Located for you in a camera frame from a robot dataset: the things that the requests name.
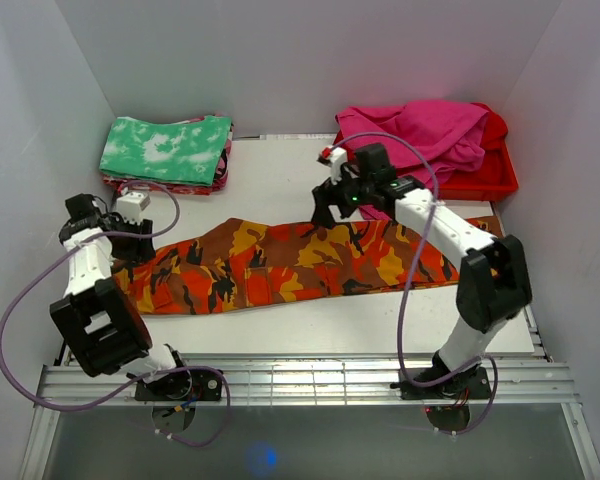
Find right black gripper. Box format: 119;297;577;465
311;162;374;229

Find orange camouflage trousers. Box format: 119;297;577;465
110;215;506;316

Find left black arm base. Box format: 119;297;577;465
134;369;222;403

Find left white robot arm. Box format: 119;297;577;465
49;189;193;400

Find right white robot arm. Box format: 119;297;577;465
311;143;532;397

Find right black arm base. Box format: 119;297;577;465
389;367;492;401

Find pink patterned folded trousers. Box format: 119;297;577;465
99;115;236;194

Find red plastic tray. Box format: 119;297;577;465
439;140;519;202

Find red garment in tray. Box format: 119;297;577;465
321;102;510;169

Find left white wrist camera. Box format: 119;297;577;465
114;189;150;225

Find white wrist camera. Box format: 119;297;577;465
114;189;150;225
317;146;349;185

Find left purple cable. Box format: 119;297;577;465
0;180;232;448

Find purple cable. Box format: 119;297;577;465
0;180;232;448
329;132;499;435

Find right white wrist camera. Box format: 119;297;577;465
317;146;349;185

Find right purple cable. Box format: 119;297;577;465
329;132;499;435

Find aluminium rail frame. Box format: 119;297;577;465
19;189;600;480

